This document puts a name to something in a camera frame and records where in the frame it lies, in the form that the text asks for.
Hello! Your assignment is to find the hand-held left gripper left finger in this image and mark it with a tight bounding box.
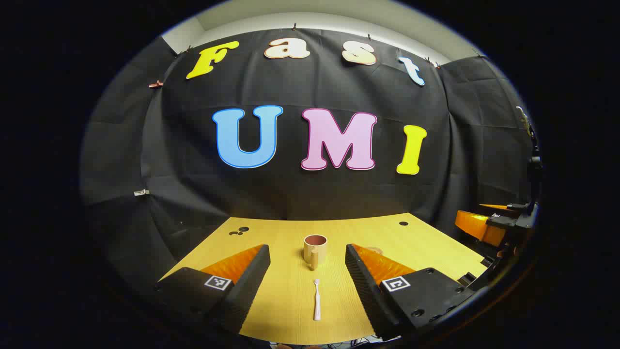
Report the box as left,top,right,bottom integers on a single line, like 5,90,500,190
155,244,271,335

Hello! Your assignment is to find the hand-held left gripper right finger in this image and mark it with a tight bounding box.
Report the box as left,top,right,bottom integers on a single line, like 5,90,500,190
345,243,478,341

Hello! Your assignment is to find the beige cup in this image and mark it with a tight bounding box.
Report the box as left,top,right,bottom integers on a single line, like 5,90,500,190
303,234,328,270

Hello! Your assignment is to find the yellow wooden desktop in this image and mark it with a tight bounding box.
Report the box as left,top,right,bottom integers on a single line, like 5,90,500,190
160,212,489,346

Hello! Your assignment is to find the black stand pole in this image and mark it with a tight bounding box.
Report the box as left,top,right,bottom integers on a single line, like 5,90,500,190
516,106,543,204

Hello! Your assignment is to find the black backdrop cloth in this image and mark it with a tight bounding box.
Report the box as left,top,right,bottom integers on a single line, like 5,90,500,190
80,28,538,291

